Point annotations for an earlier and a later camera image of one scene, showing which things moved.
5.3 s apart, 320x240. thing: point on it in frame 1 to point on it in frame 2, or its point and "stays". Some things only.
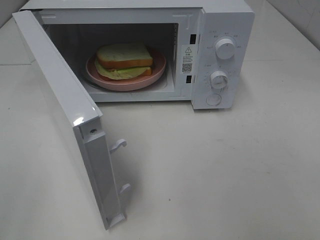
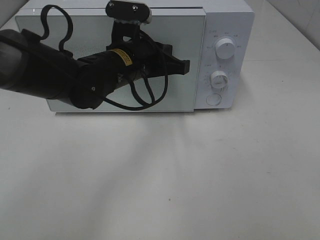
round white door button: (213, 99) stays
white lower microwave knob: (219, 79) stays
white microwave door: (85, 117) to (90, 32)
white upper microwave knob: (225, 48) stays
